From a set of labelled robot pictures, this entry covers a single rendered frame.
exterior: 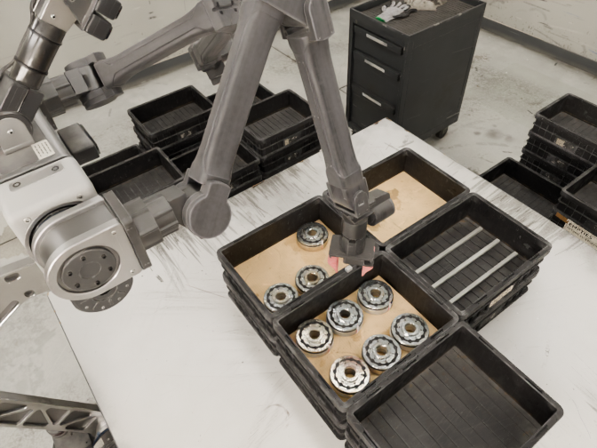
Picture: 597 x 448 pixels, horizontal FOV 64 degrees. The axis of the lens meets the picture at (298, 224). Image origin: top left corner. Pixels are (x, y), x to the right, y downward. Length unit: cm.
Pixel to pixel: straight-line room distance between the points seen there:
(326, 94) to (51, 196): 49
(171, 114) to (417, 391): 209
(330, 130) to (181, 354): 89
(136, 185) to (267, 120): 79
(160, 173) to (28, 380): 112
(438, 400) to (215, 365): 64
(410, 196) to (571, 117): 143
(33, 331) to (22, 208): 193
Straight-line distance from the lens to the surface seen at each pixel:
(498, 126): 364
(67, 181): 83
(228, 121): 80
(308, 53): 87
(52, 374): 253
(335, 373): 127
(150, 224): 78
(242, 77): 81
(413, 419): 128
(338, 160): 95
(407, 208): 168
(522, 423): 135
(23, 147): 94
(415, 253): 155
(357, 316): 136
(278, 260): 151
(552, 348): 164
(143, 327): 162
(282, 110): 275
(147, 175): 247
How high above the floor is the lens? 201
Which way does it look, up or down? 47 degrees down
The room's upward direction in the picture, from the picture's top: 3 degrees counter-clockwise
